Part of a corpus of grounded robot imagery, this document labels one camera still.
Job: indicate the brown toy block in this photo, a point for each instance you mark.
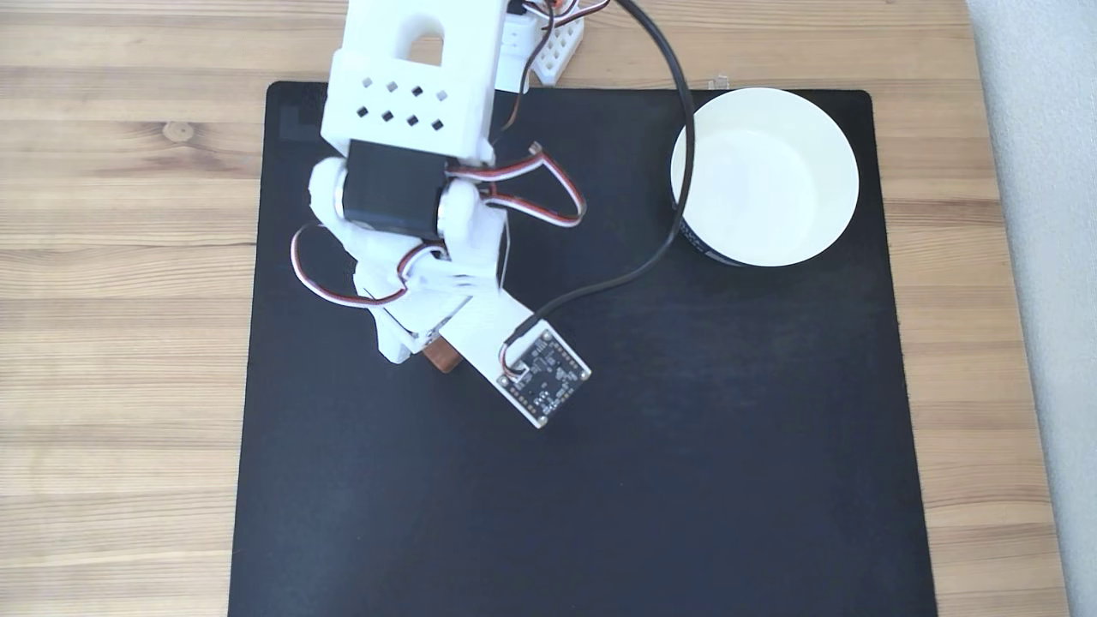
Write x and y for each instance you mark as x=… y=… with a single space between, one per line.
x=444 y=353

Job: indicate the black desk mat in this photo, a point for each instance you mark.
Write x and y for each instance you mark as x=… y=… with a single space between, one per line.
x=643 y=471

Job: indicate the small clear plastic clip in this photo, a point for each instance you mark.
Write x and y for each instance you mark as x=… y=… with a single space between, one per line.
x=718 y=82

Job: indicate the white bowl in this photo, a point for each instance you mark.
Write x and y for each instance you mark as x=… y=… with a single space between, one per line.
x=771 y=180

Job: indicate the gripper camera on white bracket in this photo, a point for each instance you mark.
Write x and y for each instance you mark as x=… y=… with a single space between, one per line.
x=544 y=381

